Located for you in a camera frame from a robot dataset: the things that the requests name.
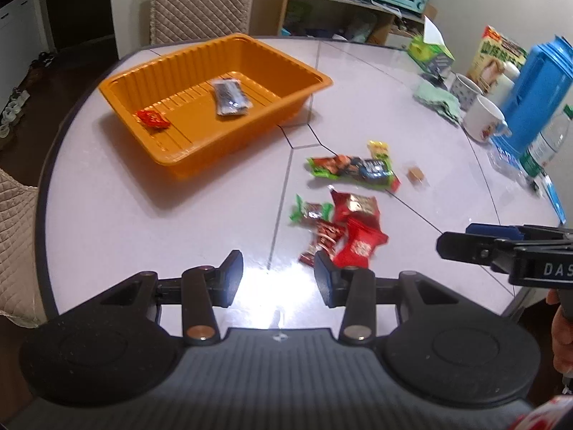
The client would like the white cabinet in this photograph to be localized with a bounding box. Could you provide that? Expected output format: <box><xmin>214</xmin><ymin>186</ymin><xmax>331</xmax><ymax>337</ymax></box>
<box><xmin>0</xmin><ymin>0</ymin><xmax>57</xmax><ymax>99</ymax></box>

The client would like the yellow snack packet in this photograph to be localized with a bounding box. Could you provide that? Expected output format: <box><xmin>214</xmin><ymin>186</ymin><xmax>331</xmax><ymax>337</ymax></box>
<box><xmin>367</xmin><ymin>140</ymin><xmax>391</xmax><ymax>161</ymax></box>

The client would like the green-ended red candy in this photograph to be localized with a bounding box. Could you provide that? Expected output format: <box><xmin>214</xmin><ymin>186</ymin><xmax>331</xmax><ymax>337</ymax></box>
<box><xmin>289</xmin><ymin>194</ymin><xmax>334</xmax><ymax>226</ymax></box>

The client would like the small red candy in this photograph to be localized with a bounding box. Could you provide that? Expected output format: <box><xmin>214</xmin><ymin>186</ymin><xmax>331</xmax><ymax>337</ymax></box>
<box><xmin>135</xmin><ymin>108</ymin><xmax>171</xmax><ymax>130</ymax></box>

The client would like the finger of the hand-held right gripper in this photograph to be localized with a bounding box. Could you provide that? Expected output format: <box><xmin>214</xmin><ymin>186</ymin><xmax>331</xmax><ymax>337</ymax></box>
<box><xmin>464</xmin><ymin>223</ymin><xmax>573</xmax><ymax>245</ymax></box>
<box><xmin>436</xmin><ymin>231</ymin><xmax>516</xmax><ymax>275</ymax></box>

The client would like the dark red candy packet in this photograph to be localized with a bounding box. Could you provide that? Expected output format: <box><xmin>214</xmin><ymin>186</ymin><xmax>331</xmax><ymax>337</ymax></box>
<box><xmin>298</xmin><ymin>220</ymin><xmax>346</xmax><ymax>268</ymax></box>

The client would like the red white garment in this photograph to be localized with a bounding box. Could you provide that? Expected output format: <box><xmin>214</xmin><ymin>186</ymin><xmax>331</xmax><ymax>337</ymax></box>
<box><xmin>510</xmin><ymin>394</ymin><xmax>573</xmax><ymax>430</ymax></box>

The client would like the dark door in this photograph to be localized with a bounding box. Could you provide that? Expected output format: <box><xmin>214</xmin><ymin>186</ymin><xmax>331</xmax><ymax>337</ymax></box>
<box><xmin>42</xmin><ymin>0</ymin><xmax>117</xmax><ymax>50</ymax></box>

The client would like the green cloth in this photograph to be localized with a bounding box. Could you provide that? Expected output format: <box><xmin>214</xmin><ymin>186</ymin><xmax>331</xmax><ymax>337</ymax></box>
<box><xmin>412</xmin><ymin>81</ymin><xmax>464</xmax><ymax>125</ymax></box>

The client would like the long green-red snack packet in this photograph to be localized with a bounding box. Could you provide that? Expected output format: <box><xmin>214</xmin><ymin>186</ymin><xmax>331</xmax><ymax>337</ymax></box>
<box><xmin>306</xmin><ymin>154</ymin><xmax>361</xmax><ymax>181</ymax></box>

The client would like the row of shoes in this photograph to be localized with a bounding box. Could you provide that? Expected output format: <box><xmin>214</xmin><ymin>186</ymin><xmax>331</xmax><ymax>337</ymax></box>
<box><xmin>0</xmin><ymin>49</ymin><xmax>57</xmax><ymax>144</ymax></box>

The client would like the clear water bottle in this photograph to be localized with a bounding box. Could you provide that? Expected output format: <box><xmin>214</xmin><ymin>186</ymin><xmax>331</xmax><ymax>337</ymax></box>
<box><xmin>519</xmin><ymin>105</ymin><xmax>573</xmax><ymax>180</ymax></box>

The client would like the person's right hand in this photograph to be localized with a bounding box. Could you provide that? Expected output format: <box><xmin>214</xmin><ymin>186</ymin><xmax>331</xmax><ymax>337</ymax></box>
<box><xmin>550</xmin><ymin>309</ymin><xmax>573</xmax><ymax>374</ymax></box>

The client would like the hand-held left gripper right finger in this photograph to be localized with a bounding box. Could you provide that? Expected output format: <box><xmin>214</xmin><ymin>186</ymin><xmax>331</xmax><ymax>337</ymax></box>
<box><xmin>313</xmin><ymin>251</ymin><xmax>457</xmax><ymax>347</ymax></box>

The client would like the green tissue box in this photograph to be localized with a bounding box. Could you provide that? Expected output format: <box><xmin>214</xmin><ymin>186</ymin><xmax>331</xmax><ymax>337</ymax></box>
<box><xmin>407</xmin><ymin>15</ymin><xmax>455</xmax><ymax>77</ymax></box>

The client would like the brown candy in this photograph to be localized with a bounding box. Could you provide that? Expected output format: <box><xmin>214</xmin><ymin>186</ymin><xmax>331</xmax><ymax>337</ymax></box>
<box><xmin>405</xmin><ymin>165</ymin><xmax>431</xmax><ymax>187</ymax></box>

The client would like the orange plastic tray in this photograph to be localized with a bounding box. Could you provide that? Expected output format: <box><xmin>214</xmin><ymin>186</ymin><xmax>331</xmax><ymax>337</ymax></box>
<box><xmin>97</xmin><ymin>33</ymin><xmax>334</xmax><ymax>181</ymax></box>

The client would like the red snack packet brown print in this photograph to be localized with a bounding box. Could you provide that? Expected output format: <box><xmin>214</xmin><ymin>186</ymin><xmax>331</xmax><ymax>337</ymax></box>
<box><xmin>330</xmin><ymin>187</ymin><xmax>381</xmax><ymax>225</ymax></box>

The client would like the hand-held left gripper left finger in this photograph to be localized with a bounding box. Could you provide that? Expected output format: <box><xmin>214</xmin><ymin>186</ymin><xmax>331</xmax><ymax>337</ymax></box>
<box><xmin>99</xmin><ymin>249</ymin><xmax>245</xmax><ymax>347</ymax></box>

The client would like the clear plastic wrap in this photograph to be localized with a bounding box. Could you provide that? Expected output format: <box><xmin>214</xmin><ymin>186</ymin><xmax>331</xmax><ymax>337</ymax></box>
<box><xmin>488</xmin><ymin>145</ymin><xmax>531</xmax><ymax>186</ymax></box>

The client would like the flat blue box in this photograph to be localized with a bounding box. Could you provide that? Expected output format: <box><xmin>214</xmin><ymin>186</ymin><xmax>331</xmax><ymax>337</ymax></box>
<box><xmin>535</xmin><ymin>175</ymin><xmax>568</xmax><ymax>225</ymax></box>

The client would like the black seed snack bar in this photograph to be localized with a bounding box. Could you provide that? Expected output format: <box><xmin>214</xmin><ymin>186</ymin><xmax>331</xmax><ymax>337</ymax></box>
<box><xmin>211</xmin><ymin>78</ymin><xmax>250</xmax><ymax>118</ymax></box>

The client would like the bright red snack packet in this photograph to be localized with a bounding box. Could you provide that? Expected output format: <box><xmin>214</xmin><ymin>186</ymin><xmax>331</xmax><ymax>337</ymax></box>
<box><xmin>332</xmin><ymin>217</ymin><xmax>389</xmax><ymax>269</ymax></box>

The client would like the quilted beige chair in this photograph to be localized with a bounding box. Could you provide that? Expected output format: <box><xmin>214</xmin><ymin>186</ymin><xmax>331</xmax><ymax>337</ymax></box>
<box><xmin>0</xmin><ymin>168</ymin><xmax>48</xmax><ymax>328</ymax></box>
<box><xmin>149</xmin><ymin>0</ymin><xmax>260</xmax><ymax>46</ymax></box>

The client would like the white patterned mug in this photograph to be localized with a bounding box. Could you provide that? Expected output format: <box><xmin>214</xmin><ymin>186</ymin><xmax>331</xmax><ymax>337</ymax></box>
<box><xmin>450</xmin><ymin>73</ymin><xmax>484</xmax><ymax>110</ymax></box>

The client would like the green-edged foil snack packet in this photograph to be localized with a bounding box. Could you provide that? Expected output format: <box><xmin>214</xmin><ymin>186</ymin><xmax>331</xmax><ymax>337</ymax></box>
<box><xmin>356</xmin><ymin>157</ymin><xmax>401</xmax><ymax>192</ymax></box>

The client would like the blue plastic pitcher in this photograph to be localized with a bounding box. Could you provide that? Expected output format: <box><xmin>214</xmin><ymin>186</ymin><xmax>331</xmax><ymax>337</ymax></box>
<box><xmin>490</xmin><ymin>33</ymin><xmax>573</xmax><ymax>166</ymax></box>

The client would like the colourful printed carton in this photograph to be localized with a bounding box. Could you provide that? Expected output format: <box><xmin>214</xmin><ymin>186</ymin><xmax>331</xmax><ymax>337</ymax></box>
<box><xmin>466</xmin><ymin>25</ymin><xmax>529</xmax><ymax>95</ymax></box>

